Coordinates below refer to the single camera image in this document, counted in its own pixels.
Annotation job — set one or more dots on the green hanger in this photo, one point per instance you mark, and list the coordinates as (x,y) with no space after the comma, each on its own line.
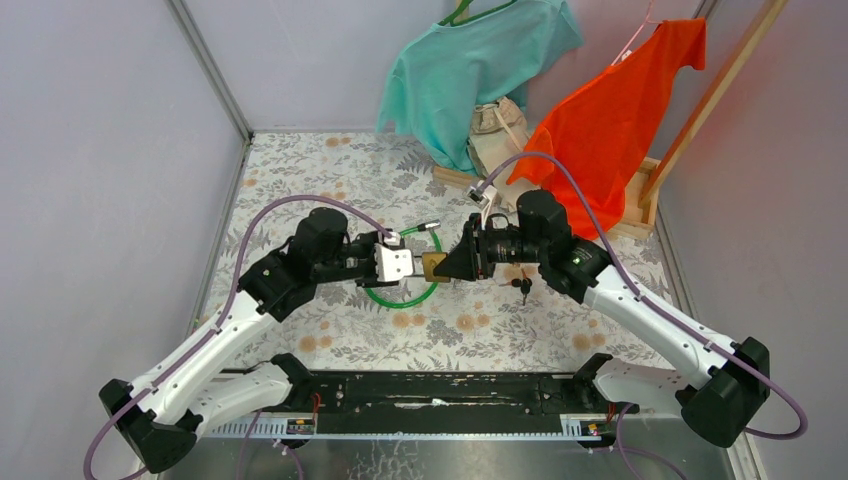
(462,13)

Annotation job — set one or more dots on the wooden clothes rack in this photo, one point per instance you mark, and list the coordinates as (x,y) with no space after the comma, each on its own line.
(641,197)

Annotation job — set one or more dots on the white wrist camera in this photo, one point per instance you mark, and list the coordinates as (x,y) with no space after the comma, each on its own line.
(394,261)
(485,196)

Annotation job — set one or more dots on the beige cloth bag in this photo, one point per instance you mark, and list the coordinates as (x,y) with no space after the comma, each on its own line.
(498,131)

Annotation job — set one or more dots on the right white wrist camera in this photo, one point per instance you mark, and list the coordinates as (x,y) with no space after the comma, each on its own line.
(485,196)

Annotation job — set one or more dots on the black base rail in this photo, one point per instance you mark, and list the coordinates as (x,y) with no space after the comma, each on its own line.
(445,403)

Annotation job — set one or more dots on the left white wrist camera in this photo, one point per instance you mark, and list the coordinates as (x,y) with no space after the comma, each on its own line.
(394,261)

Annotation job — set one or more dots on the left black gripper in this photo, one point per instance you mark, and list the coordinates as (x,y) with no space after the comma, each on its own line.
(369,242)

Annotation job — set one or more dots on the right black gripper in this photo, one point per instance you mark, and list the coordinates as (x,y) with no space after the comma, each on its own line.
(461,262)

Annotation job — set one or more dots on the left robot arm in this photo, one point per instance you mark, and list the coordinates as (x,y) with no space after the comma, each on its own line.
(162,413)

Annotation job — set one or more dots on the aluminium frame profile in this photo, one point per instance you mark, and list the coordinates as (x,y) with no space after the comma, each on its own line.
(192,34)

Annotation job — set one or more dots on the black head keys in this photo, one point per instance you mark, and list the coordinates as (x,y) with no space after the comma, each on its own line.
(523,284)

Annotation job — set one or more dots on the teal t-shirt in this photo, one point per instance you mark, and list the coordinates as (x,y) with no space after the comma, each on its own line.
(437,80)

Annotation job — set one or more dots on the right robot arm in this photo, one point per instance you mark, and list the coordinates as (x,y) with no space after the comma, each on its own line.
(716,385)

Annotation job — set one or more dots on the pink hanger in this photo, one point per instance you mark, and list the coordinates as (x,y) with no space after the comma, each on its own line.
(647,21)

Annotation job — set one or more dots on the brass padlock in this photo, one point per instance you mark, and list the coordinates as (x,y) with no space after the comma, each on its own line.
(424,267)

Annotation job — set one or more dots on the orange t-shirt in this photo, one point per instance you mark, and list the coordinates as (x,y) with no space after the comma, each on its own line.
(589,146)

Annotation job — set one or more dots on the floral table cloth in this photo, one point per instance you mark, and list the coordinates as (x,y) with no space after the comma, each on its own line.
(478,326)

